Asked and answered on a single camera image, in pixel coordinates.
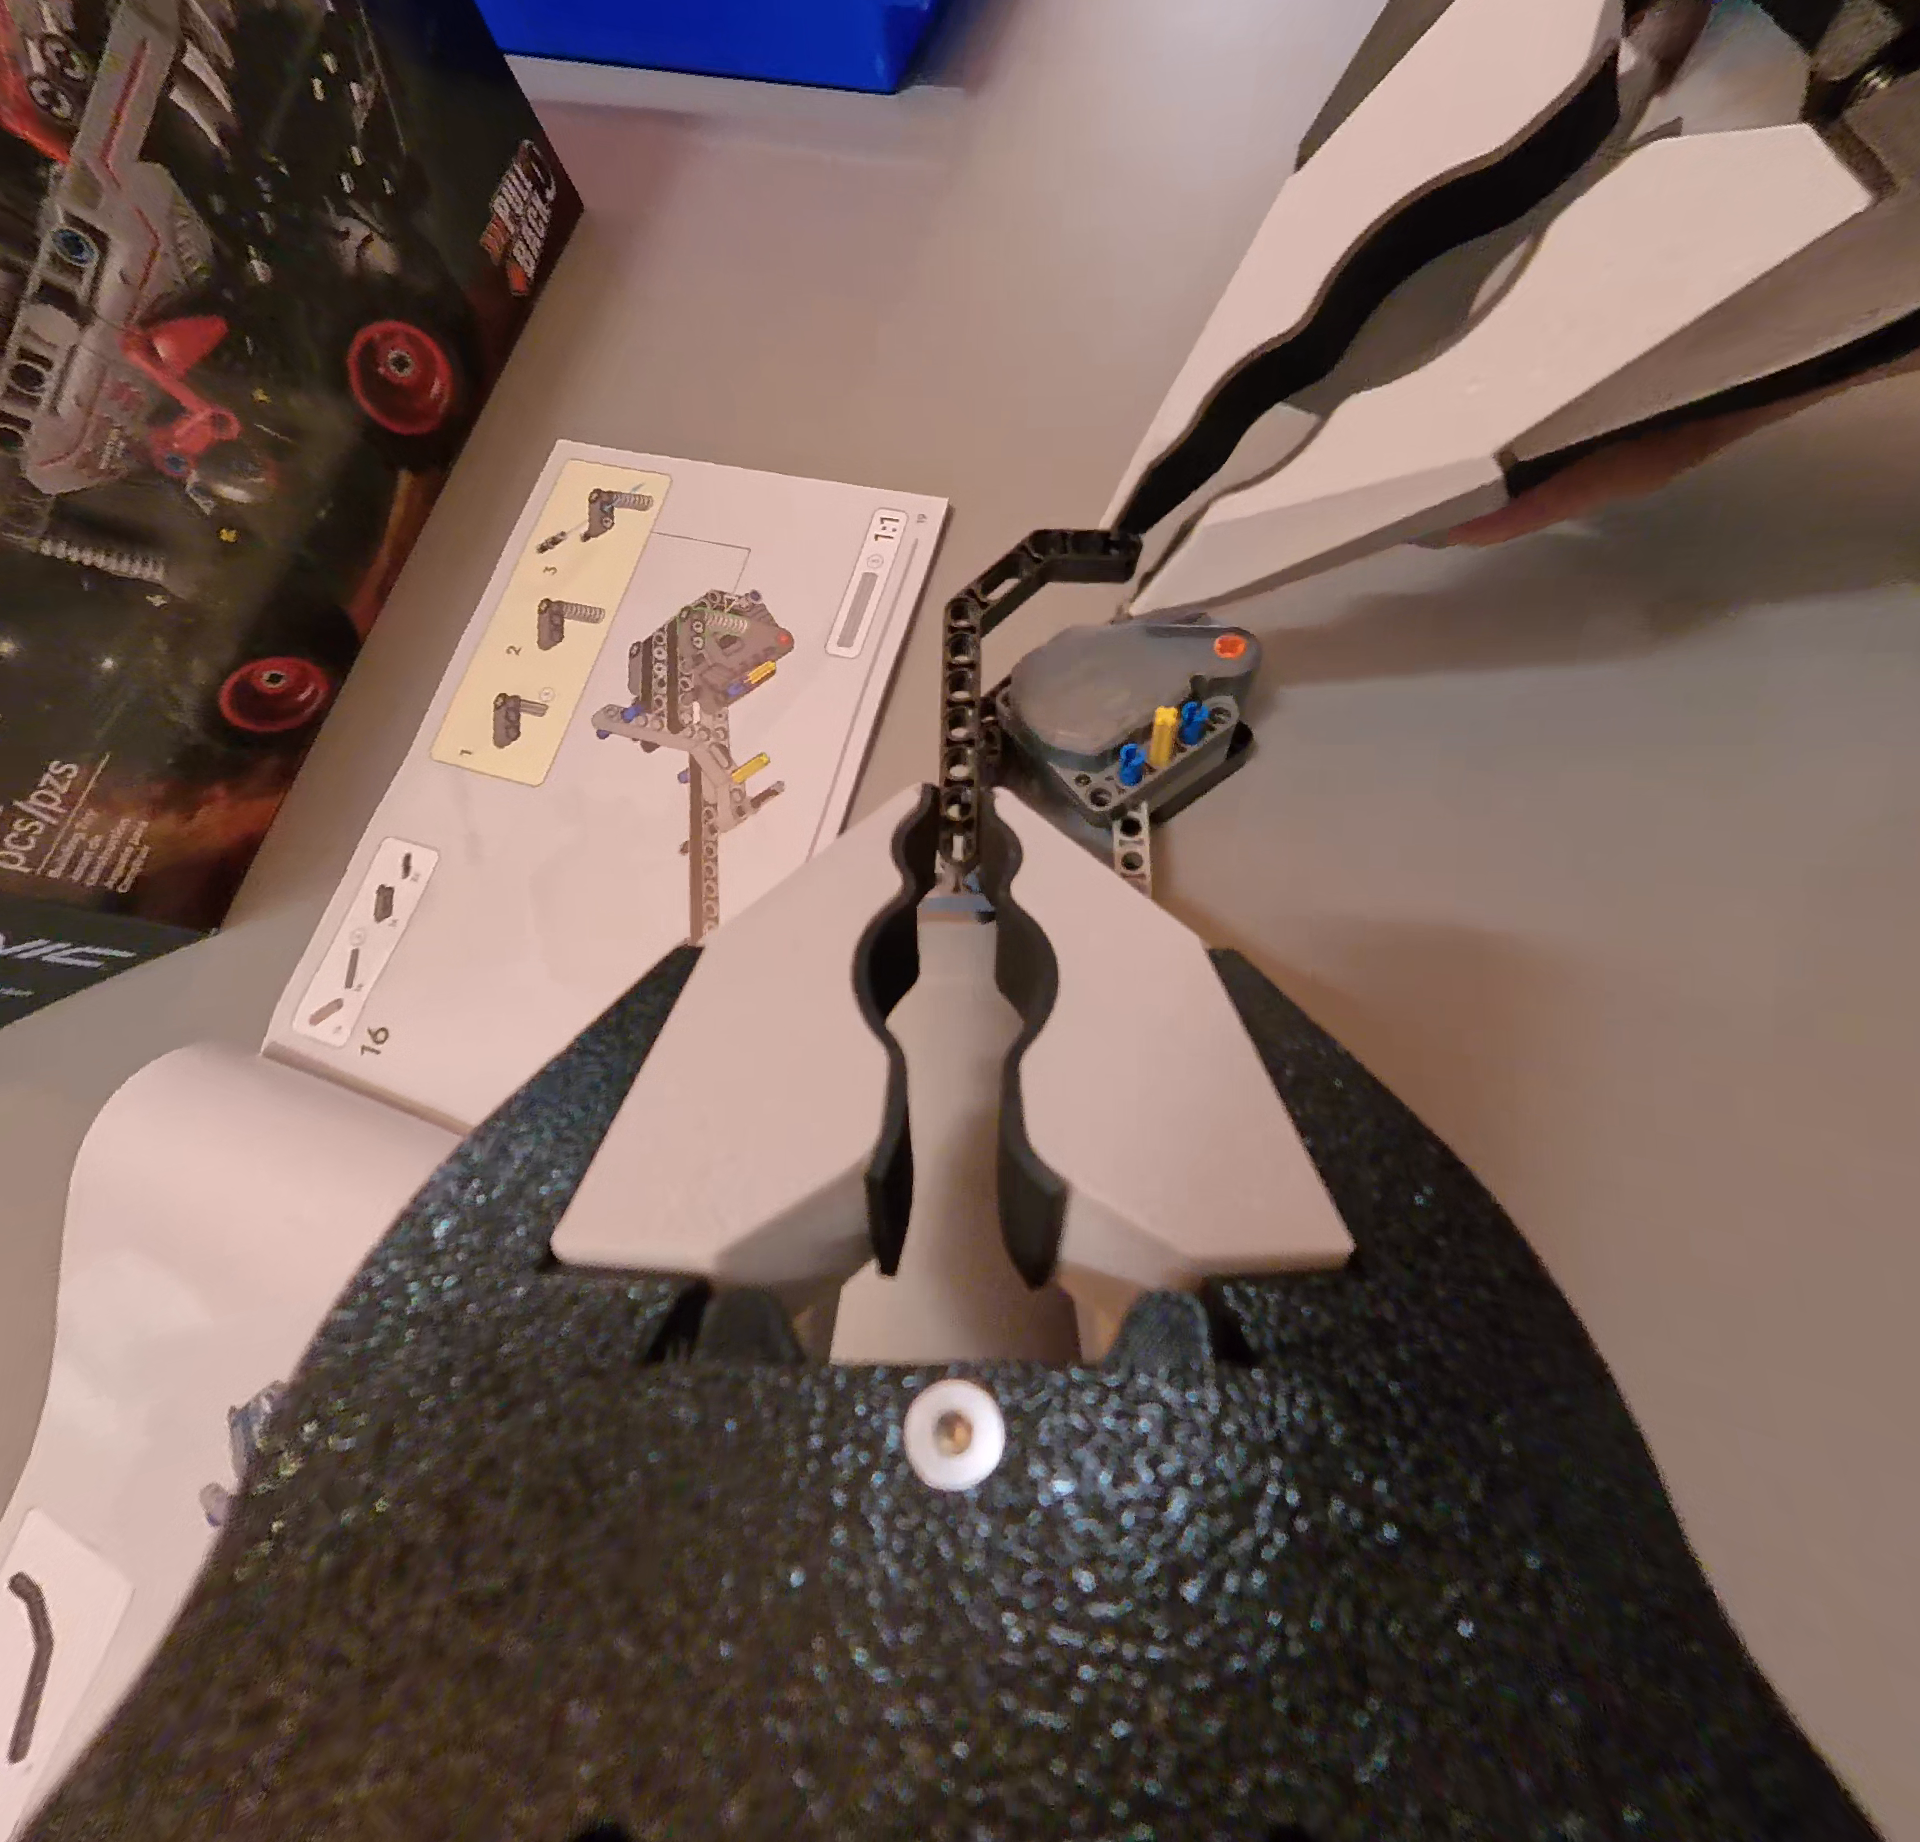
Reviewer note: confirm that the open instruction booklet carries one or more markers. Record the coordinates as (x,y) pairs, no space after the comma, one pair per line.
(450,896)

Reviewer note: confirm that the dark toy truck box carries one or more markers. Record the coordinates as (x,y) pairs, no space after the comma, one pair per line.
(227,374)

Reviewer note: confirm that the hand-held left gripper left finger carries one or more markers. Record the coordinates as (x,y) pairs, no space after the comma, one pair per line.
(720,1106)

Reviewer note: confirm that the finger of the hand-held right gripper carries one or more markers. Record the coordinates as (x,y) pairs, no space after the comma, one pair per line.
(1574,326)
(1425,147)

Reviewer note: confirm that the black bent toy beam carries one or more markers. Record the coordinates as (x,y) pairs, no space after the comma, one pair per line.
(959,703)

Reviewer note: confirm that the grey toy brick assembly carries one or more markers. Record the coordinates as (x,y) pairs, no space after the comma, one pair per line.
(1096,687)

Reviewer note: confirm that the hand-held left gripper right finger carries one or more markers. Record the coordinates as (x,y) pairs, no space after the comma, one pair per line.
(1184,1106)

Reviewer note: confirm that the person's right hand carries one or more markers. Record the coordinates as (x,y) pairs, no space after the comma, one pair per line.
(1546,514)

